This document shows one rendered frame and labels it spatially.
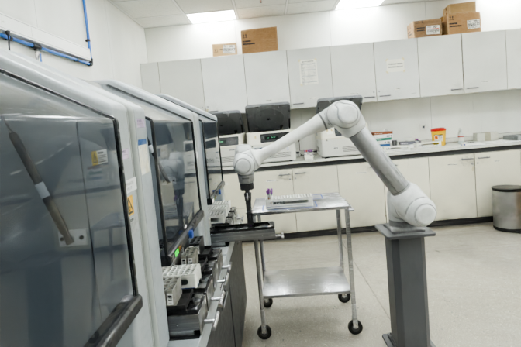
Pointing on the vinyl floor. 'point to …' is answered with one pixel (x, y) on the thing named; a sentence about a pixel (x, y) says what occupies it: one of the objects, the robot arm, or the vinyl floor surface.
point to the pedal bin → (506, 207)
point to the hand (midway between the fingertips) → (250, 218)
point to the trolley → (291, 281)
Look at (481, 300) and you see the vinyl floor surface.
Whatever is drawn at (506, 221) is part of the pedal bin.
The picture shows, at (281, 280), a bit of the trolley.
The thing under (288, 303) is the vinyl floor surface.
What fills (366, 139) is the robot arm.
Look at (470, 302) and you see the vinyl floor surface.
